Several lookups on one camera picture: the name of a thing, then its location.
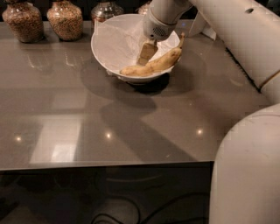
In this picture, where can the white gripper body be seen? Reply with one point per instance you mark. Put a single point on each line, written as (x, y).
(155, 28)

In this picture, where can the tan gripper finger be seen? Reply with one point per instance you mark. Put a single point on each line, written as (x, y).
(148, 50)

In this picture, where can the yellow banana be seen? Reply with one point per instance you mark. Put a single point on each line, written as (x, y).
(158, 65)

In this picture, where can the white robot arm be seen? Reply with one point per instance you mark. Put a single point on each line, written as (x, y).
(245, 185)

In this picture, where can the white bowl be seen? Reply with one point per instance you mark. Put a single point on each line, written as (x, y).
(105, 55)

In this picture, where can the grain-filled glass jar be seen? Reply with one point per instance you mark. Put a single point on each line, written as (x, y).
(66, 20)
(144, 8)
(24, 21)

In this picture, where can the white paper liner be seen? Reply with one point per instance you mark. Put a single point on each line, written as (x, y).
(122, 43)

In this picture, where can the white stand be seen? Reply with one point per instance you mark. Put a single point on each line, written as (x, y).
(201, 26)

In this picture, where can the black mat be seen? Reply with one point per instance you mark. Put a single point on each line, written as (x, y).
(243, 70)

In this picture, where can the left grain-filled glass jar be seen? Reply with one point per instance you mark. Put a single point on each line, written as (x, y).
(24, 21)

